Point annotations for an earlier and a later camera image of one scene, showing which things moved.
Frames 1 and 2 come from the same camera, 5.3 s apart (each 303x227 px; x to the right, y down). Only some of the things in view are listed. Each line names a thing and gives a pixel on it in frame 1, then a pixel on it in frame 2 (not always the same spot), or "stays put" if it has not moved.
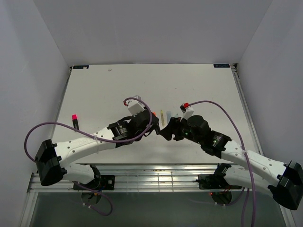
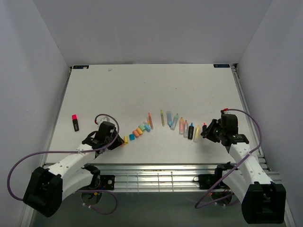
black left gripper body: x=153 y=126 -> x=109 y=140
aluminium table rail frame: x=153 y=178 stays put
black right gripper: x=173 y=127 -> x=207 y=133
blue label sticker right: x=221 y=65 stays put
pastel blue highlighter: x=168 y=115 stays put
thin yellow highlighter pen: x=162 y=117 stays put
